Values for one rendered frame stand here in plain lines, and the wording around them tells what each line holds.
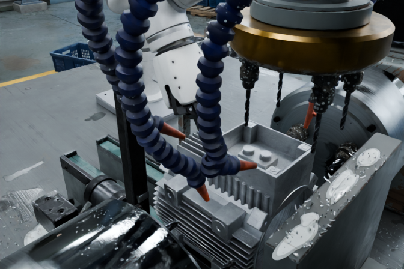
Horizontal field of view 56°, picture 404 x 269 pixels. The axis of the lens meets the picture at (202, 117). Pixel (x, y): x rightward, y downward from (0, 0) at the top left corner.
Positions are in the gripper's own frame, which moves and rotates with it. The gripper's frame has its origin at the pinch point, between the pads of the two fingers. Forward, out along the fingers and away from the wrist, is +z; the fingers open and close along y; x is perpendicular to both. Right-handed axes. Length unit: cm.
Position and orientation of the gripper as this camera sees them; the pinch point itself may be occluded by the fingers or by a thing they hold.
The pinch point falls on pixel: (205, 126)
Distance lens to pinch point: 70.3
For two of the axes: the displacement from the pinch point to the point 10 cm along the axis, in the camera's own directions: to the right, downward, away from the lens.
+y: -6.8, 3.5, -6.5
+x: 6.4, -1.7, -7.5
